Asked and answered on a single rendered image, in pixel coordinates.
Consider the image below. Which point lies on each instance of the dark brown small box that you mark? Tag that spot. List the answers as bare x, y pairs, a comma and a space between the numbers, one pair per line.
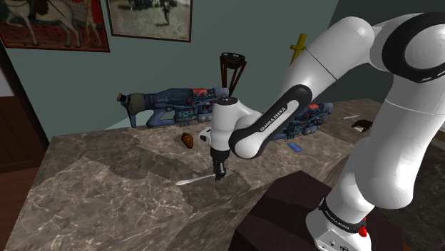
362, 124

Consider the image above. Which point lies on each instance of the thin white pen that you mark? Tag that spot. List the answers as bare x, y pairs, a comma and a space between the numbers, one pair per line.
351, 117

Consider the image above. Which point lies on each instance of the yellow cross-shaped figure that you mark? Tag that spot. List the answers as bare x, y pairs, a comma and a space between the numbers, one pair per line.
298, 48

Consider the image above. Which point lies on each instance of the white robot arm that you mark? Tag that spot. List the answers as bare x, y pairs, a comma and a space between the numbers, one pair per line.
389, 153

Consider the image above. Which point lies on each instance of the large blue toy blaster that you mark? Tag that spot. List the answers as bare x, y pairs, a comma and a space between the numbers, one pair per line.
167, 100

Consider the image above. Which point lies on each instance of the dark brown wooden door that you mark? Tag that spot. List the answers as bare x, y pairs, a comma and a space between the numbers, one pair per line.
17, 132

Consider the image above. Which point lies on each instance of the brown framed grey picture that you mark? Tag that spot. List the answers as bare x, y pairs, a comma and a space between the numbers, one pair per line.
149, 17

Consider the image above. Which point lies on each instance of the red framed horse picture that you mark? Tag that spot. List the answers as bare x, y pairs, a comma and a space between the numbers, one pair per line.
52, 31

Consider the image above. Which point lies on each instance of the dark maroon robot stand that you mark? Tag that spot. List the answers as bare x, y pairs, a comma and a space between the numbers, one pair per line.
278, 215

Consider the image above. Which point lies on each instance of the silver fork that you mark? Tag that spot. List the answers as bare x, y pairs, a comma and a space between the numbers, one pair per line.
194, 179

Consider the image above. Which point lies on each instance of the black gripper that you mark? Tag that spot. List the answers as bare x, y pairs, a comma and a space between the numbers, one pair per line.
220, 155

